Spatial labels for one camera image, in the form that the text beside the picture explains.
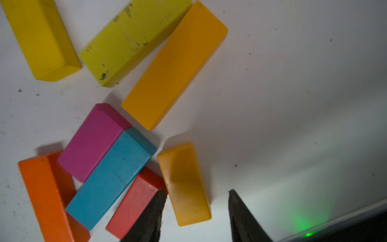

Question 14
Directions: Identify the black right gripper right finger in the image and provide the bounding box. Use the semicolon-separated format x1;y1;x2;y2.
228;189;273;242

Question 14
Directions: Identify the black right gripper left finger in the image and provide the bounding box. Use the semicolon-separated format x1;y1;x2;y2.
121;188;167;242

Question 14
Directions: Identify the small amber block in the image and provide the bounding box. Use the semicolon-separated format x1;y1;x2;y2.
157;142;212;226

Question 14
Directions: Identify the orange block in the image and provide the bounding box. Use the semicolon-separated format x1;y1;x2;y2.
18;151;90;242

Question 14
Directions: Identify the amber long block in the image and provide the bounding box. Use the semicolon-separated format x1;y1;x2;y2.
122;1;228;131

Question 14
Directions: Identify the lime yellow block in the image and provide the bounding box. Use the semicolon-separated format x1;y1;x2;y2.
79;0;192;87

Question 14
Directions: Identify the red block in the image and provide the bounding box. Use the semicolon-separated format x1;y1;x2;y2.
106;167;165;240

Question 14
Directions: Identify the teal long block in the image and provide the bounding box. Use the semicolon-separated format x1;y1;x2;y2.
66;128;157;231

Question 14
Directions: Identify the magenta block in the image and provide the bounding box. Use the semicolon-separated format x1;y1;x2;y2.
58;103;132;183

